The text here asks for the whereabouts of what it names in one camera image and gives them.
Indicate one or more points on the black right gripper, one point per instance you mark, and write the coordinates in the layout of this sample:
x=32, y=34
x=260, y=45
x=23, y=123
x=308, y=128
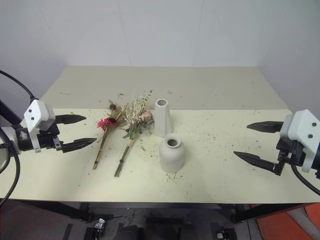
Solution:
x=291, y=151

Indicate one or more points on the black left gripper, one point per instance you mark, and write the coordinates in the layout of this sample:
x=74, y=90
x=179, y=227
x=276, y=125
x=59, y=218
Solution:
x=47, y=138

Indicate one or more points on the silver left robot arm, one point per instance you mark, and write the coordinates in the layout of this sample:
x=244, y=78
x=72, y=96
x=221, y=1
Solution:
x=11, y=138

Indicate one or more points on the tall tapered white vase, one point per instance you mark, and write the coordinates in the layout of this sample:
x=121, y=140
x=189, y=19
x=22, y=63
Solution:
x=162, y=120

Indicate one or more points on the round white bottle vase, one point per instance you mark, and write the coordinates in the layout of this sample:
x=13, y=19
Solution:
x=172, y=156

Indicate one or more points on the dried bouquet with red flower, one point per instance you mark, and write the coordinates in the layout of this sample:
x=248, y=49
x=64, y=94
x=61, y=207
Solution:
x=107, y=130

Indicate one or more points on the dried bouquet with pink rose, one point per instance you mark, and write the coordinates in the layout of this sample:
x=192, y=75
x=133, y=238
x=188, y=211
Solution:
x=133, y=120

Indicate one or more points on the dark maroon bar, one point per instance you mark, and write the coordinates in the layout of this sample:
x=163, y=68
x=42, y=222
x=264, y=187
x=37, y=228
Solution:
x=10, y=112

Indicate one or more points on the orange red panel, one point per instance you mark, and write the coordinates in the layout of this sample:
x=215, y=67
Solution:
x=272, y=225

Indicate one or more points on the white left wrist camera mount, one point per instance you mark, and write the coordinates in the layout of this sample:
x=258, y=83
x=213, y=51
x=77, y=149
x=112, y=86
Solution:
x=37, y=113

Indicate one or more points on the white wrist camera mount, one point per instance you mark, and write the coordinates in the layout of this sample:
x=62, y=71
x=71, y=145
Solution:
x=37, y=113
x=301, y=125

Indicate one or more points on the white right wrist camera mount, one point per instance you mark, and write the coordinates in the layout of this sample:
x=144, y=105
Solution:
x=301, y=125

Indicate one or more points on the black table frame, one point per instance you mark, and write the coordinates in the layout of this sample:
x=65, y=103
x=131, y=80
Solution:
x=150, y=205

